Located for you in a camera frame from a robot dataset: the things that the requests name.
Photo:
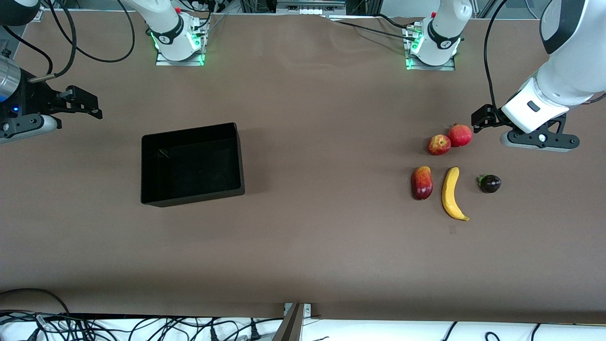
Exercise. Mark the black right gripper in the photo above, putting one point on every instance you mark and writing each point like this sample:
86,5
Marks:
34,102

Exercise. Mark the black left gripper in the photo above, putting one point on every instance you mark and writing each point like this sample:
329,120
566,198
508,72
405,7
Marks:
490,116

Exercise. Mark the red yellow apple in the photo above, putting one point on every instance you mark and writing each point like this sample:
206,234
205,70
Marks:
439,145

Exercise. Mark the yellow banana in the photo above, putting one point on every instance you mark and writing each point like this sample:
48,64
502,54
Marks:
450,189

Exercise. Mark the black rectangular plastic box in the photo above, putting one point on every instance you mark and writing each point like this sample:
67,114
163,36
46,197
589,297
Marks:
189,166

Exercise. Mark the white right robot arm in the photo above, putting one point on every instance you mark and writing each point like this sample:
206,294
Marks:
173,28

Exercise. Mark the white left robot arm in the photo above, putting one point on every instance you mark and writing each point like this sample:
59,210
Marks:
577,61

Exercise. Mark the red pomegranate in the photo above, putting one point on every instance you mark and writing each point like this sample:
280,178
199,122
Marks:
460,136

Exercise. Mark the dark purple eggplant green calyx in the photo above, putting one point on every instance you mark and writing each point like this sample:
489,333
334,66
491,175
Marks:
491,183

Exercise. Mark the red yellow mango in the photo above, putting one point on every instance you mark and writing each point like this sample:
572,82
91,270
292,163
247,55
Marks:
422,184

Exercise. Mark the white power strip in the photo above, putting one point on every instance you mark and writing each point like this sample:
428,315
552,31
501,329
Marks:
310,7

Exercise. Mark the large table cover sheet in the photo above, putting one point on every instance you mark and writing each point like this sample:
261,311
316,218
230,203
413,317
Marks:
307,260

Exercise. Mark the silver stand bracket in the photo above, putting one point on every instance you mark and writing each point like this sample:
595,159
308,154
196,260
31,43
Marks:
308,310

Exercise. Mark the grey camera stand post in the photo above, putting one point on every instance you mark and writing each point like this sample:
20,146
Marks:
291,327

